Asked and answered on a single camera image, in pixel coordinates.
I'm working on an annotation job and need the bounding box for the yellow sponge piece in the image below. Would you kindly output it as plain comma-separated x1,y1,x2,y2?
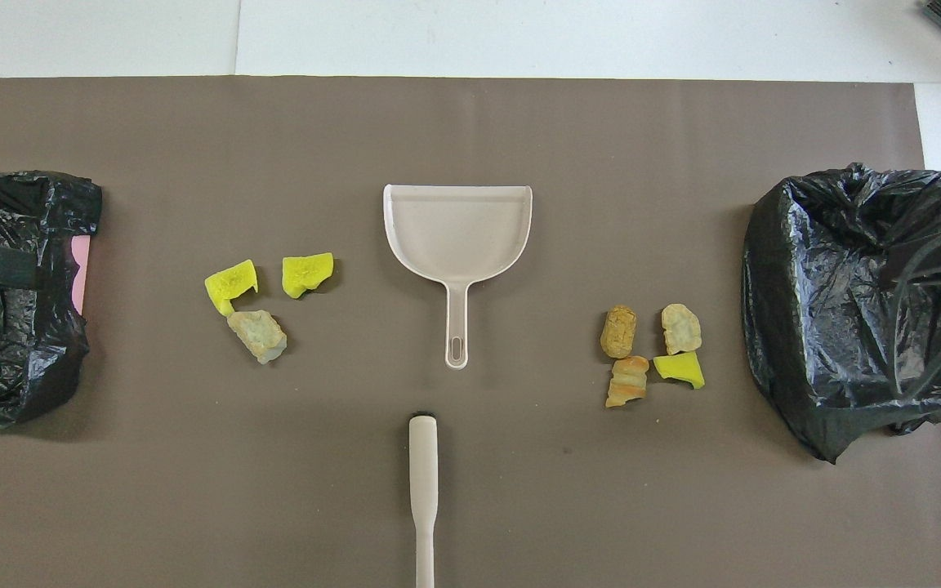
281,252,335,300
204,259,260,318

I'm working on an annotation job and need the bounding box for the beige crusty foam chunk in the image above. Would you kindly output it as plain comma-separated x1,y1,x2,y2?
226,310,288,365

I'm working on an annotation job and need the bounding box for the pale beige foam piece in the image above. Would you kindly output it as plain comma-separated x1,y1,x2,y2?
661,303,702,355

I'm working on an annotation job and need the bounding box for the yellow-green sponge piece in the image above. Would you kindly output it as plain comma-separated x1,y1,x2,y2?
653,351,706,391

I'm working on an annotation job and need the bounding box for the brown cork-like foam piece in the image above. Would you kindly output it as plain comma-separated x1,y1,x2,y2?
600,305,638,359

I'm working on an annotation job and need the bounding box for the orange ribbed foam piece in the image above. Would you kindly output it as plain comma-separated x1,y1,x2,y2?
604,355,650,409

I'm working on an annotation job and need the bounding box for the beige plastic dustpan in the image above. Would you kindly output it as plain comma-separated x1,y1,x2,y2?
382,184,533,370

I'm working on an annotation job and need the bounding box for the beige brush with black bristles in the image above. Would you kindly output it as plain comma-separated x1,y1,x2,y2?
408,411,439,588

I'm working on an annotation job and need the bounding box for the pink plastic bin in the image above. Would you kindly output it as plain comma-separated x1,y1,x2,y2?
69,234,96,315

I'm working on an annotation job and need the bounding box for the brown paper table mat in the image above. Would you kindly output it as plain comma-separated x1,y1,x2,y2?
0,76,941,588

